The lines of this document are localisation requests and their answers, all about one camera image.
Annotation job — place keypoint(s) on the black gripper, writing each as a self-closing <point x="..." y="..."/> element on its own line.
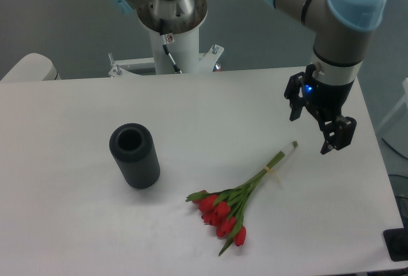
<point x="324" y="102"/>

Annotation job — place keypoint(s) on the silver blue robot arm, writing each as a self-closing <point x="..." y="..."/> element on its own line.
<point x="343" y="29"/>

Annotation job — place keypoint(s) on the red tulip bouquet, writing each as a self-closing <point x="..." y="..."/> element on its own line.
<point x="225" y="209"/>

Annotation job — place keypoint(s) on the black device at edge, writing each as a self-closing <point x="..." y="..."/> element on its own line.
<point x="396" y="243"/>

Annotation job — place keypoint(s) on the dark grey ribbed vase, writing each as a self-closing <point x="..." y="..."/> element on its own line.
<point x="132" y="147"/>

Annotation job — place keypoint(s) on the white rounded chair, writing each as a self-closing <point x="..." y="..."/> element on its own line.
<point x="31" y="68"/>

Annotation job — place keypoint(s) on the white pedestal base frame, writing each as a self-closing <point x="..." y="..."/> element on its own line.
<point x="207" y="62"/>

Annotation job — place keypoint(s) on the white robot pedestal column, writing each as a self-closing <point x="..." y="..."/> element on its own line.
<point x="184" y="49"/>

